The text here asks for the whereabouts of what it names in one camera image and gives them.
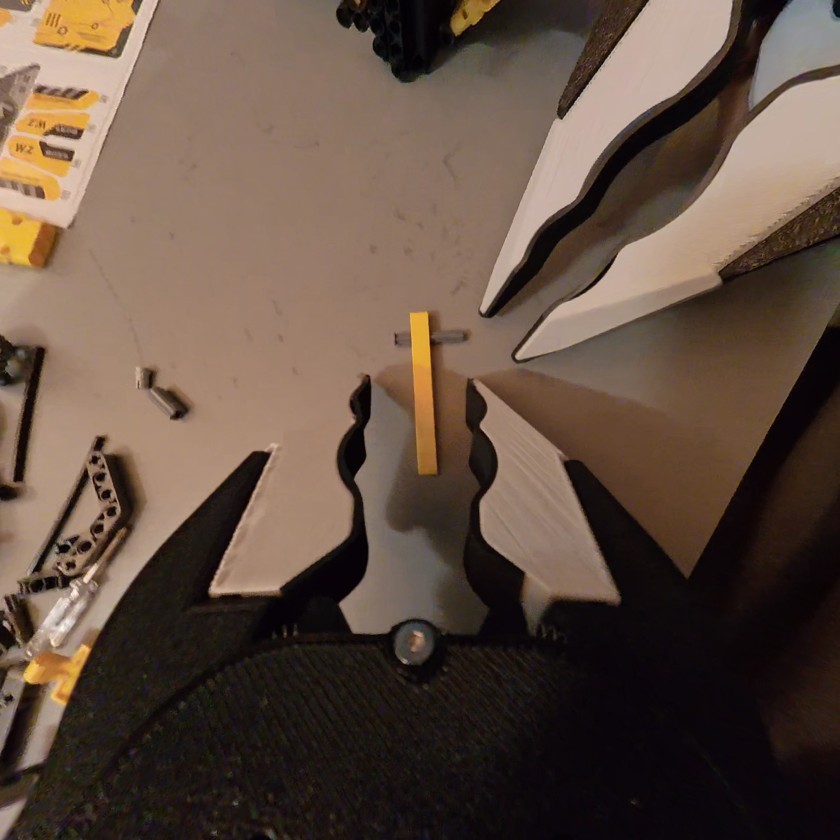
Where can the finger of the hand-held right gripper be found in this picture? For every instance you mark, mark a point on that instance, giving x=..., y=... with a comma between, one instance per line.
x=754, y=197
x=610, y=85

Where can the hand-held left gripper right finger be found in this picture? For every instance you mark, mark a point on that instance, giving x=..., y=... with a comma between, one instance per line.
x=544, y=525

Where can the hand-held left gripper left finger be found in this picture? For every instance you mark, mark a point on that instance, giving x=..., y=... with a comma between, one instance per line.
x=295, y=525

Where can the yellow thin beam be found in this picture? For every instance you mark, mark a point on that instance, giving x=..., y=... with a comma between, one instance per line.
x=423, y=394

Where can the dark grey axle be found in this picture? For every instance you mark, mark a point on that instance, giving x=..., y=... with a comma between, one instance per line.
x=453, y=337

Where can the pile of small building pieces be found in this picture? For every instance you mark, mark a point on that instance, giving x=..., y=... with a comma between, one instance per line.
x=59, y=669

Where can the dark grey sleeve connector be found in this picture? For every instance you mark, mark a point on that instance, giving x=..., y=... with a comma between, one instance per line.
x=169, y=402

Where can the grey bent technic liftarm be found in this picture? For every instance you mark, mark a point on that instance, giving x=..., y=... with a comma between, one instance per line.
x=108, y=499

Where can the light grey small bush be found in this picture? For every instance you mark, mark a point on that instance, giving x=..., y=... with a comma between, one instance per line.
x=144, y=377

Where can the yellow black toy vehicle model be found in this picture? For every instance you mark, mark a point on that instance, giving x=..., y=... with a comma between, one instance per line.
x=400, y=39

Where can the black thin flexible rod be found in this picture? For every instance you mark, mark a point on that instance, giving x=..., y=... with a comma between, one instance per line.
x=65, y=505

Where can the black long axle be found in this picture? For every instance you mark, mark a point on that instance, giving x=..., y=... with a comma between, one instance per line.
x=29, y=413

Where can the dark grey bevel gear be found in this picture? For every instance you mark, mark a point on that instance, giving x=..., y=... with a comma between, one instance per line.
x=10, y=361

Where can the yellow rectangular panel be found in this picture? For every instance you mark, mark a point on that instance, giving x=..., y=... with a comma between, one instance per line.
x=26, y=239

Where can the yellow sticker sheet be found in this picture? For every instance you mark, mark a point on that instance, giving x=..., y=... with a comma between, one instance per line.
x=65, y=118

